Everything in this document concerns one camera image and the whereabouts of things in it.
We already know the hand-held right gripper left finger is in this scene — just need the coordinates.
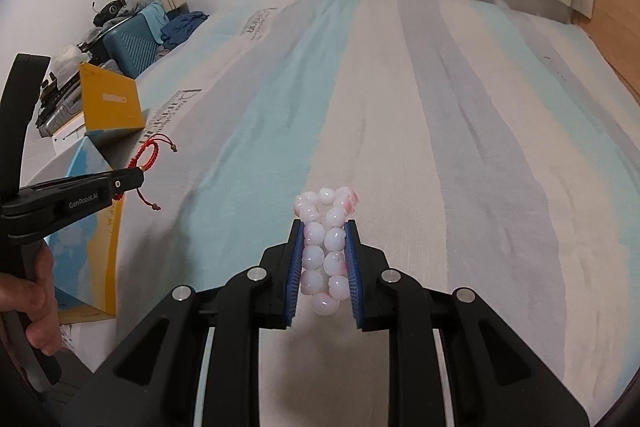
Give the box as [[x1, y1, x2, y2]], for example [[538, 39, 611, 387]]
[[70, 219, 307, 427]]

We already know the light teal cloth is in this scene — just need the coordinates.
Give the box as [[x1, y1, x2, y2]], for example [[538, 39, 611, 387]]
[[141, 2, 170, 44]]

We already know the white pink bead bracelet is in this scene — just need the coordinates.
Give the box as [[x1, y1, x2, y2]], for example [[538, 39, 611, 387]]
[[292, 185, 362, 317]]

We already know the striped bed sheet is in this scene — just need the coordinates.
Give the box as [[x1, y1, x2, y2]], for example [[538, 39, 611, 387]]
[[50, 0, 633, 427]]

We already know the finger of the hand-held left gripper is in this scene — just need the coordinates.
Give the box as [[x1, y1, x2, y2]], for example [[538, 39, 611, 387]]
[[0, 169, 146, 239]]

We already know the white blue yellow cardboard box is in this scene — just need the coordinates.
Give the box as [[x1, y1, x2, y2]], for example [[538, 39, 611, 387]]
[[37, 62, 147, 324]]

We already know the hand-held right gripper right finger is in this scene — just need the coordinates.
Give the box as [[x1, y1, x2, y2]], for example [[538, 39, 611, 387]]
[[345, 219, 588, 427]]

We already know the white plastic bag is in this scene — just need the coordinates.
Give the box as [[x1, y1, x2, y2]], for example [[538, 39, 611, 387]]
[[52, 44, 91, 75]]

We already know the black strap bundle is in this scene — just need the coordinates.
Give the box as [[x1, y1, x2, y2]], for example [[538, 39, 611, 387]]
[[40, 77, 58, 108]]

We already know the black bag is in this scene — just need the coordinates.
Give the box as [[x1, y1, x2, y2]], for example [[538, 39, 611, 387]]
[[92, 0, 151, 28]]

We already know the grey suitcase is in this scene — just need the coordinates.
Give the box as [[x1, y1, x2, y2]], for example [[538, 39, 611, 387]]
[[35, 67, 108, 138]]

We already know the person's left hand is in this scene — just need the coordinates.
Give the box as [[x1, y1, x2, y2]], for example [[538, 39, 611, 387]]
[[0, 251, 63, 355]]

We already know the teal suitcase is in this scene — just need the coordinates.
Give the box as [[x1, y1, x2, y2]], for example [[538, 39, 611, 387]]
[[102, 4, 168, 80]]

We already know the pile of blue clothes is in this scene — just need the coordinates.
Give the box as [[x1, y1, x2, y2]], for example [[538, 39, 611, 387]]
[[160, 11, 210, 50]]

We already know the red string bracelet gold plate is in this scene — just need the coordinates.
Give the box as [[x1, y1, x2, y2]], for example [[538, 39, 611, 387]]
[[112, 134, 178, 212]]

